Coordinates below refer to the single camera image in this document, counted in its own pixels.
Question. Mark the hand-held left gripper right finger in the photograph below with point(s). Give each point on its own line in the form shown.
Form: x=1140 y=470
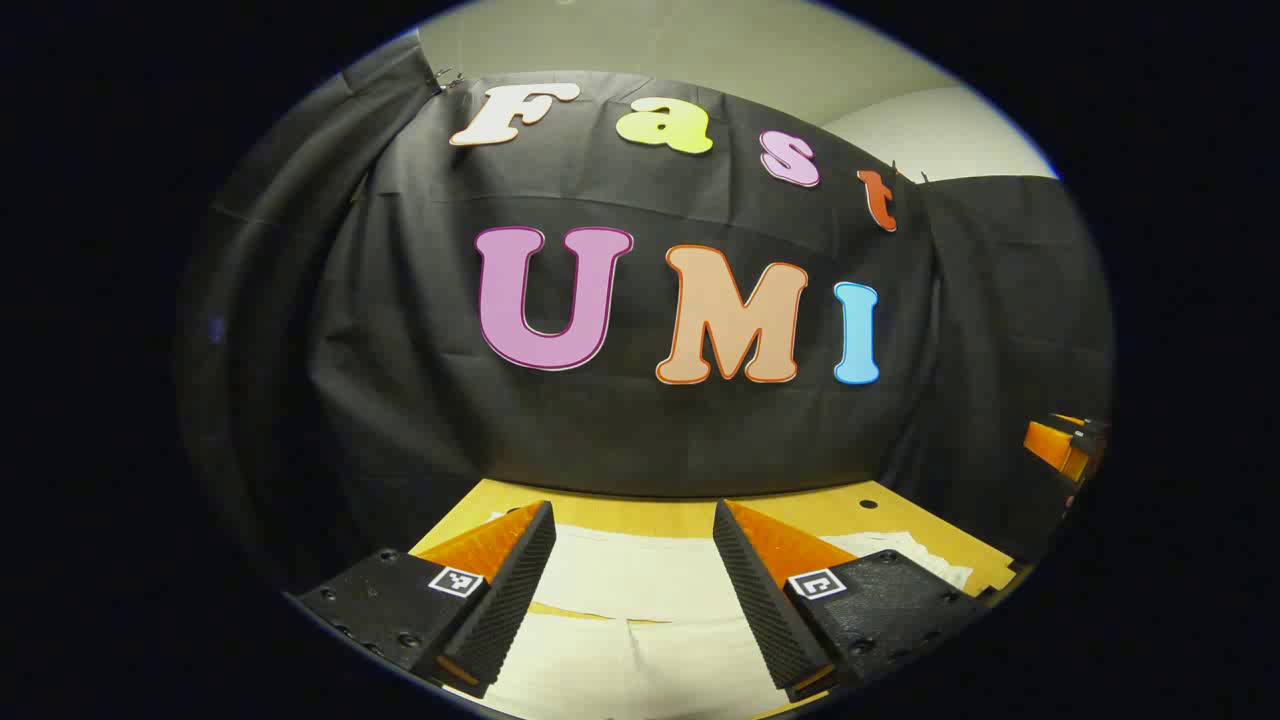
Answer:
x=755 y=590

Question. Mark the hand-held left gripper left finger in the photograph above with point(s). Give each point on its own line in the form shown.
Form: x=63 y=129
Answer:
x=520 y=585

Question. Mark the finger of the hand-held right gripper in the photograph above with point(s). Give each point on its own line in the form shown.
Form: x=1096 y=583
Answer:
x=1048 y=446

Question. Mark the white jeans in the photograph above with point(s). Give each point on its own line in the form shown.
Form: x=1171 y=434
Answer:
x=640 y=580

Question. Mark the black backdrop cloth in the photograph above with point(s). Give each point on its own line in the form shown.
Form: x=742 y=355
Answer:
x=400 y=400

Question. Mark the small metal cloth clip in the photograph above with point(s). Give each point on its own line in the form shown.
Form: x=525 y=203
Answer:
x=446 y=79

